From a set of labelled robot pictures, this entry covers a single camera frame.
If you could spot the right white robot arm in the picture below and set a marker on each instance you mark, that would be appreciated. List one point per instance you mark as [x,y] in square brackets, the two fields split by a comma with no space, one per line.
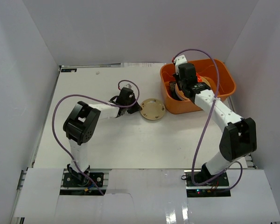
[238,134]

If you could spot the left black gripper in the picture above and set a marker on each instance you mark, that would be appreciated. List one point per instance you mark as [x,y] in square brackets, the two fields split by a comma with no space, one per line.
[132,107]

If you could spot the white paper sheet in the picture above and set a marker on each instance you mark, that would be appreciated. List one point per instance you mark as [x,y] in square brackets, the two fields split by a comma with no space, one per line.
[142,65]

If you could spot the small beige patterned plate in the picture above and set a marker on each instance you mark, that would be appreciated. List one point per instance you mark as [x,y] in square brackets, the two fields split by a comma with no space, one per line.
[152,109]

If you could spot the orange plastic bin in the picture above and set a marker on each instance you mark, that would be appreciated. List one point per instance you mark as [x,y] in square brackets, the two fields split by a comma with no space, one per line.
[205,68]

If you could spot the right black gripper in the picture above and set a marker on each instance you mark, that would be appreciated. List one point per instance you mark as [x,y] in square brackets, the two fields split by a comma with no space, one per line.
[177,77]

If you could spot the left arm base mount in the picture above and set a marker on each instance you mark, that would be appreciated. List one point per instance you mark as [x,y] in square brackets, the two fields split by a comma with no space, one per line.
[72,178]

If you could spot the black label sticker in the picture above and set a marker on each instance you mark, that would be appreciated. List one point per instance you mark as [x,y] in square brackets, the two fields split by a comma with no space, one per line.
[67,70]

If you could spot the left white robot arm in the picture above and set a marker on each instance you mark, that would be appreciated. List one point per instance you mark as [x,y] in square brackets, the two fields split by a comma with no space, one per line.
[82,121]

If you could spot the black floral square plate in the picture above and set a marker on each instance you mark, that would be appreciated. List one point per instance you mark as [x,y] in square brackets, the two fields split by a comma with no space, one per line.
[172,85]

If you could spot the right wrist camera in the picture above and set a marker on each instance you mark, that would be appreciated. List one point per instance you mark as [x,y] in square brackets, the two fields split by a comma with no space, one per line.
[178,61]

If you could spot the small orange round plate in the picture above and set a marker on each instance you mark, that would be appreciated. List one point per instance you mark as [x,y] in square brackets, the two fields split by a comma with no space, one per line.
[199,79]

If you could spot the yellow round plate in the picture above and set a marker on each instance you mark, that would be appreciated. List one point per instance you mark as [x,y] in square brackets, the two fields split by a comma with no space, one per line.
[180,94]

